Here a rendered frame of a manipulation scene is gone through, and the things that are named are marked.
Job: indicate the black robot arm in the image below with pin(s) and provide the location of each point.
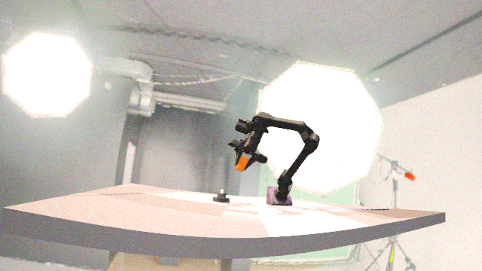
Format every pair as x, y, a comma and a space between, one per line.
259, 125

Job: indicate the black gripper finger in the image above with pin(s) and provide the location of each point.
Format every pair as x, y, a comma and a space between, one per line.
251, 161
239, 153

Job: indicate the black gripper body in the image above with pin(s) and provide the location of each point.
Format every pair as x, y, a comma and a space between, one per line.
251, 145

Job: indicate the orange knob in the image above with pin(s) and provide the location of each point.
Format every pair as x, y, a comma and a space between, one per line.
242, 163

